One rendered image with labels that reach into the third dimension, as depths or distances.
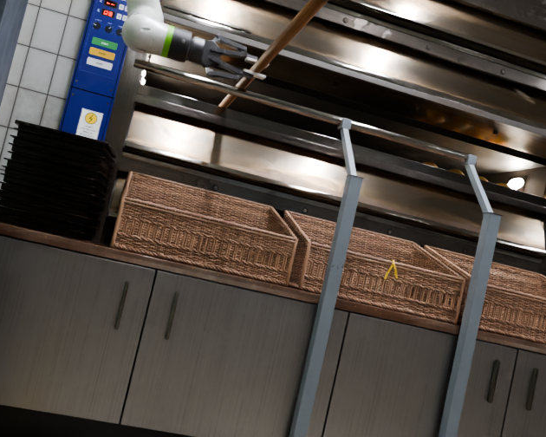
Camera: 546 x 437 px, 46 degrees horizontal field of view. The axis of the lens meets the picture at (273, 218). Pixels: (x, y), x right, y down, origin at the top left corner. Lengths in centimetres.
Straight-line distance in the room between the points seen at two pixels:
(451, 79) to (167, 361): 167
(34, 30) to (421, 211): 163
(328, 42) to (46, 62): 107
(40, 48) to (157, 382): 128
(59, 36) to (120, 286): 104
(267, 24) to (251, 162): 54
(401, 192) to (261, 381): 109
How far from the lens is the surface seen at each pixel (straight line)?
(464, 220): 280
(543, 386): 239
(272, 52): 178
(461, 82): 288
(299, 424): 199
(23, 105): 250
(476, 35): 294
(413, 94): 259
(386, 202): 264
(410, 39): 281
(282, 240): 200
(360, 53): 271
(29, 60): 253
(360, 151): 263
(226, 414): 199
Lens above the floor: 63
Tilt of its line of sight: 4 degrees up
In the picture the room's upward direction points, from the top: 13 degrees clockwise
